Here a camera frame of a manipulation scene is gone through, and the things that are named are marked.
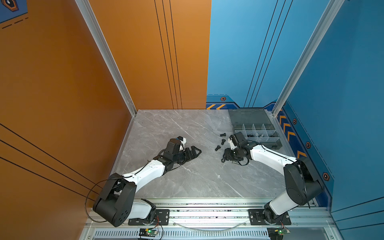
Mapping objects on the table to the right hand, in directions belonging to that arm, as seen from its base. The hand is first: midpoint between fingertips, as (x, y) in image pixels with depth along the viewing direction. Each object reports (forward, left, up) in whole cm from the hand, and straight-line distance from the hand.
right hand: (224, 156), depth 91 cm
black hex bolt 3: (+8, +3, -4) cm, 10 cm away
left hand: (-1, +17, +7) cm, 18 cm away
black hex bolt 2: (+14, -1, -3) cm, 14 cm away
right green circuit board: (-37, -24, -5) cm, 44 cm away
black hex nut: (-1, +1, -4) cm, 4 cm away
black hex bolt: (+18, -1, -3) cm, 19 cm away
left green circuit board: (-37, +39, -4) cm, 54 cm away
